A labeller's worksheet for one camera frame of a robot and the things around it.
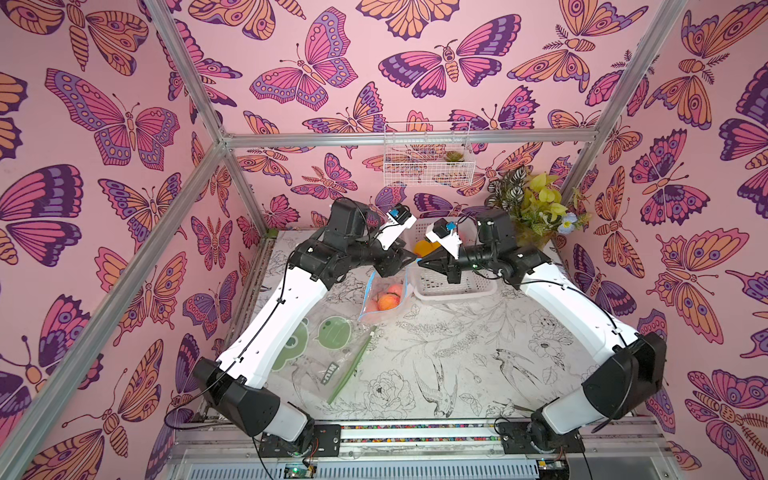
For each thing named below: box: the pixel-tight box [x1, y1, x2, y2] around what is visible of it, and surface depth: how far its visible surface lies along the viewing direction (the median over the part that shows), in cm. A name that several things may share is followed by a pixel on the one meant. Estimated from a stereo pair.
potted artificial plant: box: [484, 165, 592, 249], surface depth 101 cm
